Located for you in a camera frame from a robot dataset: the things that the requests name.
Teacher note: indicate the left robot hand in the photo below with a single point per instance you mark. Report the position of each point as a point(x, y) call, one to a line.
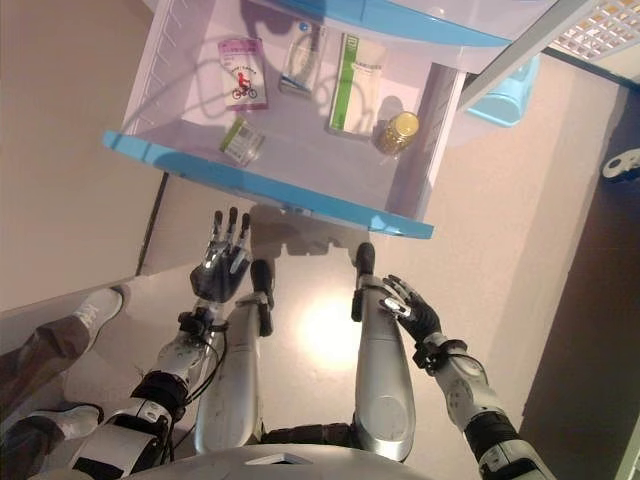
point(220, 275)

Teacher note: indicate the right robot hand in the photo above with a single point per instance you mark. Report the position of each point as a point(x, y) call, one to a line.
point(420, 315)

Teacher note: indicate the white drawer blue front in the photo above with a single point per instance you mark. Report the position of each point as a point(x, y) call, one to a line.
point(280, 190)

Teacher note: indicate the small green white medicine box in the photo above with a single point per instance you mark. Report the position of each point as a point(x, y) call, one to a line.
point(240, 140)

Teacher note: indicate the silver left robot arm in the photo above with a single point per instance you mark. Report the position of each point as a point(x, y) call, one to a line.
point(180, 350)

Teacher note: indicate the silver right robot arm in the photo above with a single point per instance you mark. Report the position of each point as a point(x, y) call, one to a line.
point(470, 385)

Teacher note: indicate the pink bicycle print medicine box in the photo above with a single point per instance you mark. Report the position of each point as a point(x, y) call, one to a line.
point(245, 75)

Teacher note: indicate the long green white medicine box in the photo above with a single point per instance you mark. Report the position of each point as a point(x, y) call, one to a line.
point(360, 85)

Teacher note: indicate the silver left robot leg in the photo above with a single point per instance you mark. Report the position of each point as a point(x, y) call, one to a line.
point(230, 380)

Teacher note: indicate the yellow lid glass jar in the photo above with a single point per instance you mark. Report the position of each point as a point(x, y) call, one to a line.
point(397, 132)

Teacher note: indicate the silver robot torso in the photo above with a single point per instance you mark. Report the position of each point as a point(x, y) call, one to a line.
point(310, 465)

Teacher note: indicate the clear tube packet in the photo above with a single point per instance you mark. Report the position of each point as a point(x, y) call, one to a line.
point(300, 65)

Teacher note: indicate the light blue plastic bin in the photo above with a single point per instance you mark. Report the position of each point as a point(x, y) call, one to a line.
point(505, 105)

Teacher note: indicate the pale metal rack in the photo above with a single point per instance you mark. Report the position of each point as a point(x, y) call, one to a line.
point(631, 465)

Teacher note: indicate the white mesh basket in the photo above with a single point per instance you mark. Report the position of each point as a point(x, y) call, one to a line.
point(595, 30)

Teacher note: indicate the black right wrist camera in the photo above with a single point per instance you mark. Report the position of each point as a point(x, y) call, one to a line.
point(432, 357)

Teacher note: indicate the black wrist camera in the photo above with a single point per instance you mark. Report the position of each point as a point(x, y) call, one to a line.
point(432, 357)
point(192, 322)

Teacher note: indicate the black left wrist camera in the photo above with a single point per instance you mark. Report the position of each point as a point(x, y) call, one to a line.
point(192, 322)

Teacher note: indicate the white bed frame with caster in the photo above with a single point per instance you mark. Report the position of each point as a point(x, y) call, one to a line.
point(617, 165)

